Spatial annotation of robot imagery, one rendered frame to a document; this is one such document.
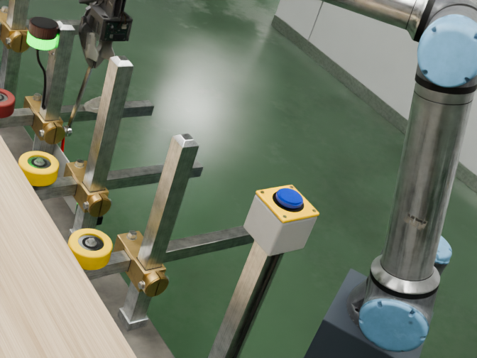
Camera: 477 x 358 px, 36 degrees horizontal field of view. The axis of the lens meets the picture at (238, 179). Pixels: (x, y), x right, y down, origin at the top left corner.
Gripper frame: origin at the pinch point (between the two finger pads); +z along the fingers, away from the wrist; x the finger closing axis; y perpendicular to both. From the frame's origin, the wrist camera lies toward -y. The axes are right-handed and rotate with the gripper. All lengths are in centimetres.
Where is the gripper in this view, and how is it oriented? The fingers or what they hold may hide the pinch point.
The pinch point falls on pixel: (92, 60)
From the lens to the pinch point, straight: 170.2
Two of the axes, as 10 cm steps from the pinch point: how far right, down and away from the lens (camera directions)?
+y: 5.5, 5.9, -6.0
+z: -2.8, 8.0, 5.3
